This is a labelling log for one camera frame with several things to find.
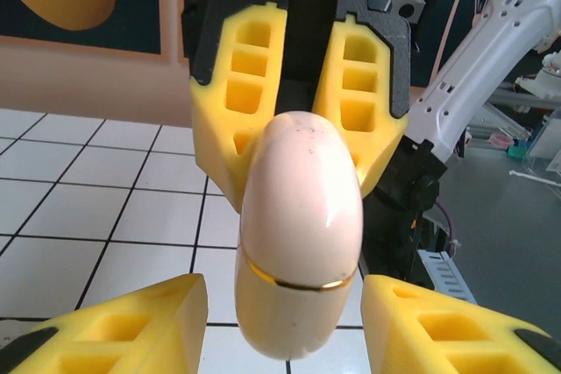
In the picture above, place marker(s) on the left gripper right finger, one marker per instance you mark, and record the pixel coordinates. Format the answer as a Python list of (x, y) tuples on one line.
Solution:
[(385, 326)]

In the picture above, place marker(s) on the clear plastic box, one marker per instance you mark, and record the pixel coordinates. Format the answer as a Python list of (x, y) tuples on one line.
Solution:
[(548, 150)]

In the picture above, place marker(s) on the cream earbud charging case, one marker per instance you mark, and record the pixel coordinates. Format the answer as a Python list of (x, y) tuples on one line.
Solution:
[(302, 199)]

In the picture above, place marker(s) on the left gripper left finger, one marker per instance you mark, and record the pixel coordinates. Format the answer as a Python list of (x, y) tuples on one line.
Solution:
[(184, 317)]

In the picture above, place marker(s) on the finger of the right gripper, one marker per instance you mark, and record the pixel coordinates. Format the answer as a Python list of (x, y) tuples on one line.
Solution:
[(385, 142), (210, 120)]

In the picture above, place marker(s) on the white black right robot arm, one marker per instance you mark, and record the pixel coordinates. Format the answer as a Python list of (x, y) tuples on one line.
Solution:
[(460, 80)]

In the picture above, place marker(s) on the grey metal sheet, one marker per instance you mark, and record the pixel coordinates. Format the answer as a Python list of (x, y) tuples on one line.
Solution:
[(504, 260)]

